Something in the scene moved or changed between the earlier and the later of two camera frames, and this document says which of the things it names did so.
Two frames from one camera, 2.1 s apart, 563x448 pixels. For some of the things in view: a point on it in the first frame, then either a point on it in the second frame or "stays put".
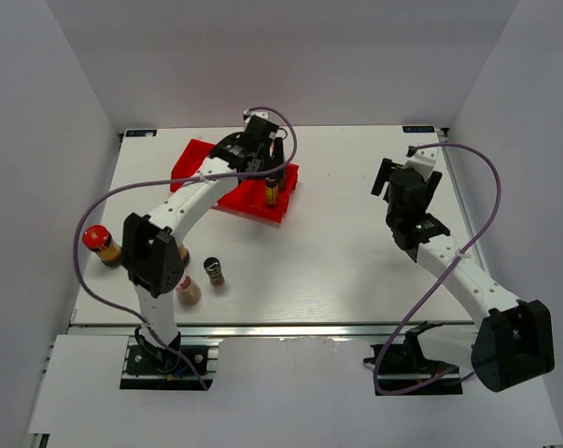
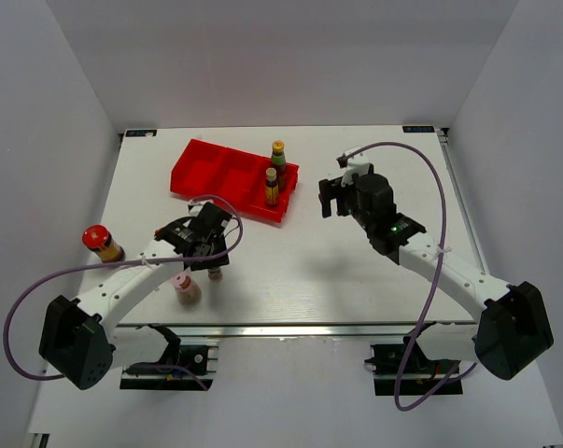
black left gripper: [276, 159] to [218, 259]
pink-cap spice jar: [188, 291] stays put
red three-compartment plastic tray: [247, 196] stays put
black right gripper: [384, 176] to [330, 190]
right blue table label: [417, 129] stays put
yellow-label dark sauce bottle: [272, 192] stays put
